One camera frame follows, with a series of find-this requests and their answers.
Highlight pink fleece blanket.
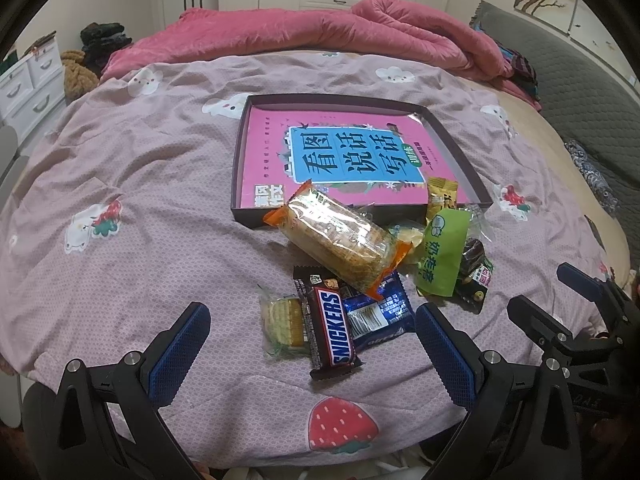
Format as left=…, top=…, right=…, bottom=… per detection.
left=101, top=0, right=536, bottom=105

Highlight orange-ended clear cake packet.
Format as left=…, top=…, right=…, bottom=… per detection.
left=262, top=181, right=410, bottom=301

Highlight dark shallow box tray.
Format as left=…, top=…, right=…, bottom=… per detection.
left=231, top=93, right=491, bottom=228

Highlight grey patterned cloth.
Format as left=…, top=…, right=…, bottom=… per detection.
left=564, top=140, right=620, bottom=218

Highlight small yellow cracker packet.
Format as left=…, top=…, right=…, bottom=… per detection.
left=259, top=287, right=309, bottom=359

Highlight pink blue children's book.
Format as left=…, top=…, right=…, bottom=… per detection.
left=238, top=106, right=477, bottom=209

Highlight black green pea packet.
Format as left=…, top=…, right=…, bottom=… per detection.
left=454, top=257, right=494, bottom=314

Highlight brown Snickers bar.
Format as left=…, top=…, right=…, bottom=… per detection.
left=293, top=266, right=361, bottom=382

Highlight yellow cartoon snack packet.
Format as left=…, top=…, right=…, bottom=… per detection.
left=425, top=177, right=458, bottom=223

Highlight clear pastry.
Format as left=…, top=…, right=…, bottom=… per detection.
left=387, top=221, right=425, bottom=266

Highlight dark clothes near headboard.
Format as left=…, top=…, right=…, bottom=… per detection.
left=498, top=42, right=541, bottom=110

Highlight white drawer chest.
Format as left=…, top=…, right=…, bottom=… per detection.
left=0, top=38, right=65, bottom=145

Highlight dark folded clothes pile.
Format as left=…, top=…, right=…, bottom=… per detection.
left=80, top=23, right=132, bottom=76

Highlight green milk candy packet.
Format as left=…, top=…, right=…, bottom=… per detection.
left=416, top=208, right=471, bottom=298

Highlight blue foil snack packet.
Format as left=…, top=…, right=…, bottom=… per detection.
left=341, top=271, right=416, bottom=352

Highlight grey quilted headboard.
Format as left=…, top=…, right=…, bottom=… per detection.
left=470, top=0, right=640, bottom=183

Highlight dark brown cake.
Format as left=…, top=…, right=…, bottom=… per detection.
left=459, top=237, right=485, bottom=276

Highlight brown knitted plush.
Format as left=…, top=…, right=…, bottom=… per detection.
left=61, top=50, right=99, bottom=103

